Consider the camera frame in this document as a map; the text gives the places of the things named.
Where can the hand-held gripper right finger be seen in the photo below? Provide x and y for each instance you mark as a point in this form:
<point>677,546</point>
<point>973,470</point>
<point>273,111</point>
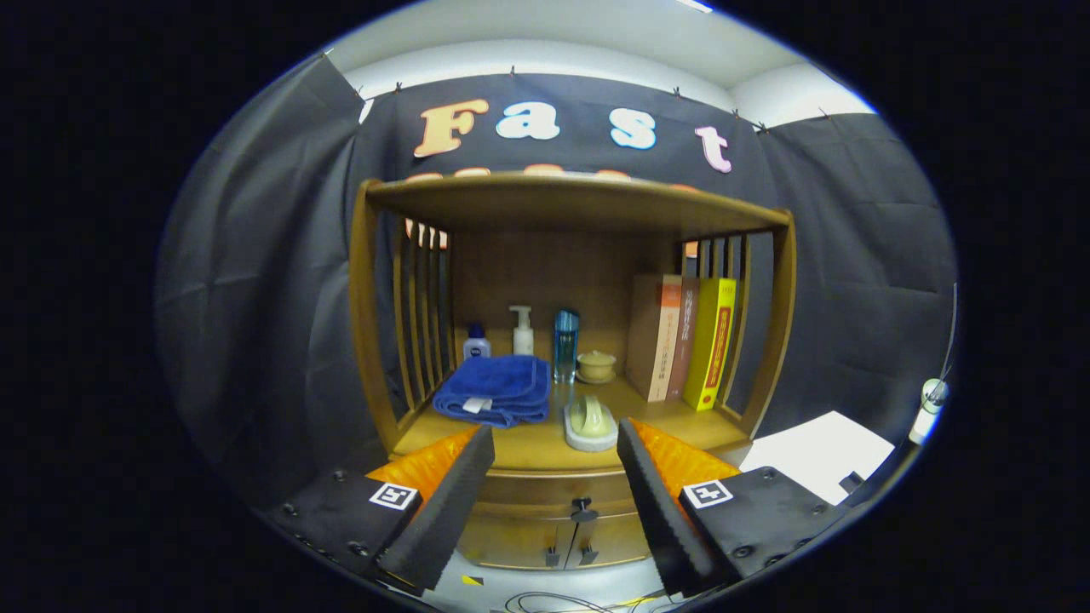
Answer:
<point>660,511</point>

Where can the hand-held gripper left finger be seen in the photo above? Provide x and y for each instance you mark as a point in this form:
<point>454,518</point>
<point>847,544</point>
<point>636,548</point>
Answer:
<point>447,511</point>

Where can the black drawer knob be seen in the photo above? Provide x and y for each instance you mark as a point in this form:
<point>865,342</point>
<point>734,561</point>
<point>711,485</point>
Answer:
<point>583,513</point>

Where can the wooden drawer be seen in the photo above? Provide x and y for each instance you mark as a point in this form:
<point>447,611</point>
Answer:
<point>528,489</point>

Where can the pale green scrubber grey base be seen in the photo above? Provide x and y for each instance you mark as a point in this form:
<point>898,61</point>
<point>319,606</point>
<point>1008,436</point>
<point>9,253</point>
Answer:
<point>589,419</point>

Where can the wooden cabinet door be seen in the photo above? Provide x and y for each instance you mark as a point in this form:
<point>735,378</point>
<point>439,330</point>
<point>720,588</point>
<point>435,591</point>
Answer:
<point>617,536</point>
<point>502,541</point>

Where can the wooden countertop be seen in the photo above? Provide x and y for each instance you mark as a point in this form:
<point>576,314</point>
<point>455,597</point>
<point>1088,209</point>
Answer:
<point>528,447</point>

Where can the white drawer unit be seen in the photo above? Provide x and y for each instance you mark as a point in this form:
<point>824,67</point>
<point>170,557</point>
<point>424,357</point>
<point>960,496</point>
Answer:
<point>817,451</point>

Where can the wooden cabinet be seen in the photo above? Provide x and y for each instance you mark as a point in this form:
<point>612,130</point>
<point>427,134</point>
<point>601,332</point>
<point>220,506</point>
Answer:
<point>545,272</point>

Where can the blue folded towel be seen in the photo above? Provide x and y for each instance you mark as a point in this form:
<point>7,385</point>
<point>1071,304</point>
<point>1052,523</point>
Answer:
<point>502,387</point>

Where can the beige lidded teacup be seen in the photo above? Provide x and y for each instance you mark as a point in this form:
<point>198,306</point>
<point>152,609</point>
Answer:
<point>596,366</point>

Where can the small white blue-capped bottle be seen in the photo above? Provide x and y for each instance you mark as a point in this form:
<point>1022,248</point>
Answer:
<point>477,347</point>

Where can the yellow book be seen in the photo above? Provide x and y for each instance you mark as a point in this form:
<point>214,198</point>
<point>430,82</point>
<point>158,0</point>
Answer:
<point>711,349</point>

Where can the orange and white book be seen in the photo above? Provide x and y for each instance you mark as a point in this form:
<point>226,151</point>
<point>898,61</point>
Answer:
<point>668,340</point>

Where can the brown book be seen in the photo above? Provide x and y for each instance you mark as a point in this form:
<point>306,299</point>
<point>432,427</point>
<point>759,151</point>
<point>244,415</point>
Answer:
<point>688,340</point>

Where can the white pump bottle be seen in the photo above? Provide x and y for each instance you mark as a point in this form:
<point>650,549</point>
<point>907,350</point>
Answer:
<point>523,340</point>

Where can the clear blue bottle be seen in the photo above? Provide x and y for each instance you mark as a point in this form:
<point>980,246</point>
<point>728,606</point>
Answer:
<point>565,349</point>

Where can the white and green round device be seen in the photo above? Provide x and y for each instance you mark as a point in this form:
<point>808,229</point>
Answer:
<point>932,396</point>

